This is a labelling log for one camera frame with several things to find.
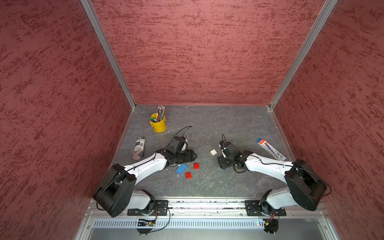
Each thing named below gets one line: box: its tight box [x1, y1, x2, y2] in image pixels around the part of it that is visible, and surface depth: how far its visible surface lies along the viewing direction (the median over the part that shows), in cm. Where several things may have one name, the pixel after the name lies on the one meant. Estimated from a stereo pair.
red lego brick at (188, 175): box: [185, 172, 192, 180], surface depth 85 cm
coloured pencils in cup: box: [157, 105, 165, 122], surface depth 99 cm
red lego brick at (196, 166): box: [193, 163, 200, 170], surface depth 89 cm
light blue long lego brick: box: [176, 163, 188, 174], surface depth 88 cm
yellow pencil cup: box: [149, 112, 167, 133], surface depth 102 cm
